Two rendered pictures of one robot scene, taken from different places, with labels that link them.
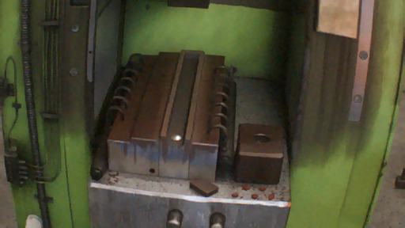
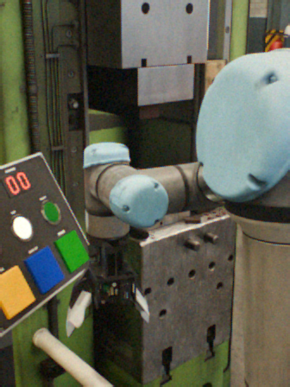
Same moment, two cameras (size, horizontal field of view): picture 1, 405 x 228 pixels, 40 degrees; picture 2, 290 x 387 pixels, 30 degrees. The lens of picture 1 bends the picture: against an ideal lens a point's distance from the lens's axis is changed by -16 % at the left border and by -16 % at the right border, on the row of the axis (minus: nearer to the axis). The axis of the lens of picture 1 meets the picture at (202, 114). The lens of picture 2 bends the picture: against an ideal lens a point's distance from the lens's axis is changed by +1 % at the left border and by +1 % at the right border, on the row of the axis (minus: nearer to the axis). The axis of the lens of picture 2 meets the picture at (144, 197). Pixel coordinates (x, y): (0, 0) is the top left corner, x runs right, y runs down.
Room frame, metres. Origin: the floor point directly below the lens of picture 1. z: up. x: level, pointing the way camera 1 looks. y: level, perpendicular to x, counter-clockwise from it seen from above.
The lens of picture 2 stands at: (-0.05, 1.08, 1.49)
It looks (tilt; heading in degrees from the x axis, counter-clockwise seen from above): 18 degrees down; 319
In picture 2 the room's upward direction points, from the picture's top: straight up
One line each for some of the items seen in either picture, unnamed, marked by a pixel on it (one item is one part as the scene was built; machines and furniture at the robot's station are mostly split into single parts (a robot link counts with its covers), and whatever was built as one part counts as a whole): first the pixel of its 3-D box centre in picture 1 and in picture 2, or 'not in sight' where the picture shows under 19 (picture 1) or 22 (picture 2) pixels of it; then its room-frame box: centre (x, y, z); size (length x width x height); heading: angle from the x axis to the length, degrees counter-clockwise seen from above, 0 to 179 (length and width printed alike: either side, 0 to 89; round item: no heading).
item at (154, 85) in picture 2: not in sight; (118, 78); (1.21, 0.06, 1.32); 0.42 x 0.20 x 0.10; 179
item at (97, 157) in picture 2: not in sight; (107, 178); (0.64, 0.55, 1.23); 0.09 x 0.08 x 0.11; 164
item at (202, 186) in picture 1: (203, 187); (192, 219); (0.97, -0.01, 0.92); 0.04 x 0.03 x 0.01; 46
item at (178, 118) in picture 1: (185, 89); not in sight; (1.21, 0.04, 0.99); 0.42 x 0.05 x 0.01; 179
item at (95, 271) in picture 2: not in sight; (110, 266); (0.63, 0.56, 1.07); 0.09 x 0.08 x 0.12; 156
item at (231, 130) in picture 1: (228, 119); not in sight; (1.17, -0.05, 0.95); 0.34 x 0.03 x 0.03; 179
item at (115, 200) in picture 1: (191, 208); (133, 264); (1.22, 0.01, 0.69); 0.56 x 0.38 x 0.45; 179
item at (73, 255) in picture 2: not in sight; (70, 251); (0.86, 0.49, 1.01); 0.07 x 0.05 x 0.07; 114
